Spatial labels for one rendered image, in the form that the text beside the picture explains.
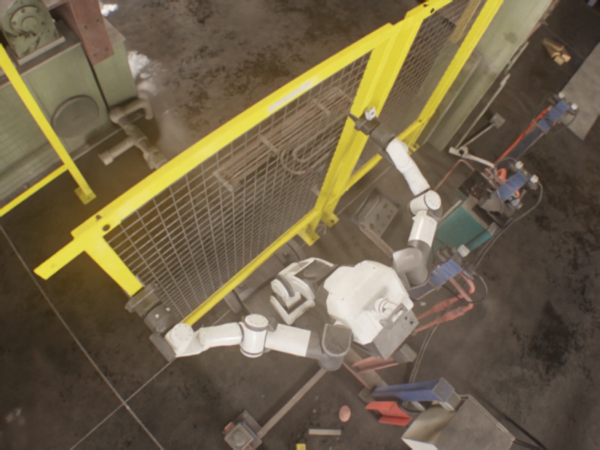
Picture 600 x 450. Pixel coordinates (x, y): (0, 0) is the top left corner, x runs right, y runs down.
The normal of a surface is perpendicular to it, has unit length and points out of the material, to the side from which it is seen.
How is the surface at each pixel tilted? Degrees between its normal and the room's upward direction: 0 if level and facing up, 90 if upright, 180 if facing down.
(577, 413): 0
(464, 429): 0
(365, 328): 36
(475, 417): 0
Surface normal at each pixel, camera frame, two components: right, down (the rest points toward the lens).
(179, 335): 0.46, -0.65
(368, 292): -0.01, -0.49
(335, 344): 0.11, -0.66
